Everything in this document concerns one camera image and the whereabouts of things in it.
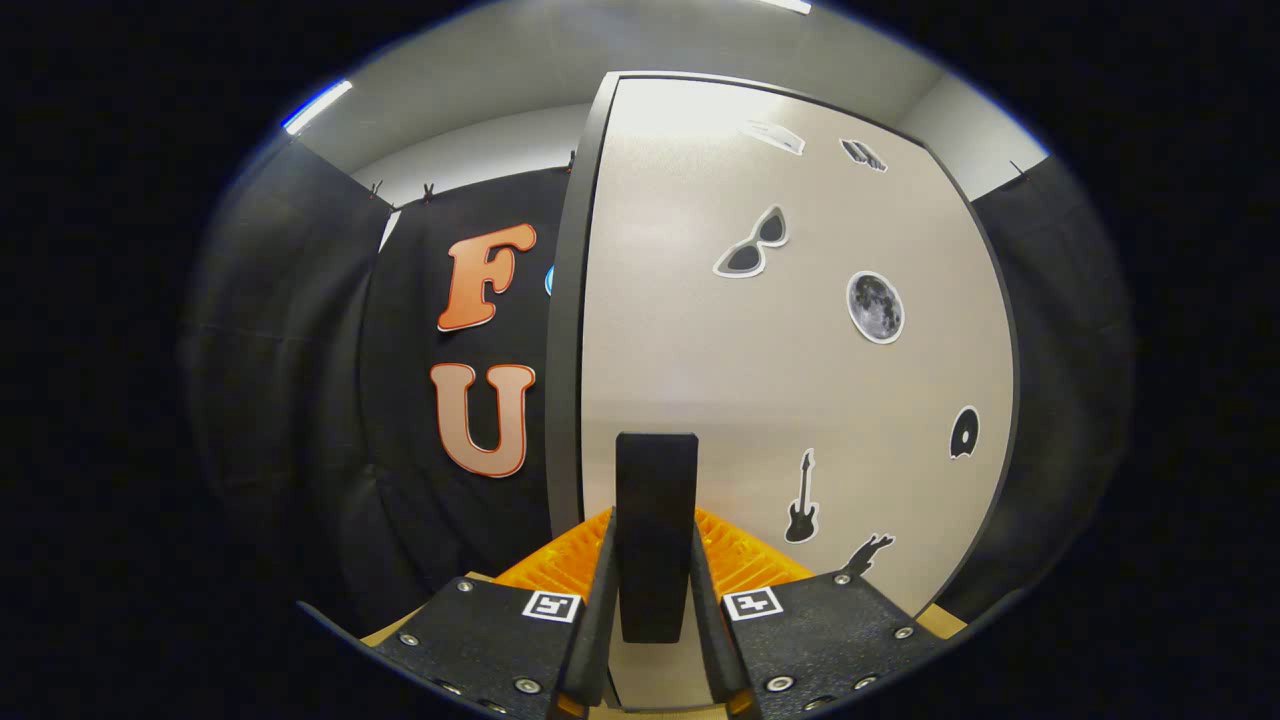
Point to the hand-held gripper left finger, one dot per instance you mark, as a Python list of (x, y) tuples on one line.
[(598, 630)]

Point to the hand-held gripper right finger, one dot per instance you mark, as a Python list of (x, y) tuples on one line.
[(708, 630)]

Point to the beige shoe cabinet door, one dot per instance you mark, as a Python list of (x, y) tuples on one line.
[(700, 350)]

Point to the black backdrop cloth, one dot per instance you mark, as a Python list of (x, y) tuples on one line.
[(300, 400)]

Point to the narrow ceiling light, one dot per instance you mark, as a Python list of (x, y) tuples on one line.
[(318, 106)]

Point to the wide ceiling light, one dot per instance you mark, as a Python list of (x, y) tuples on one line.
[(790, 5)]

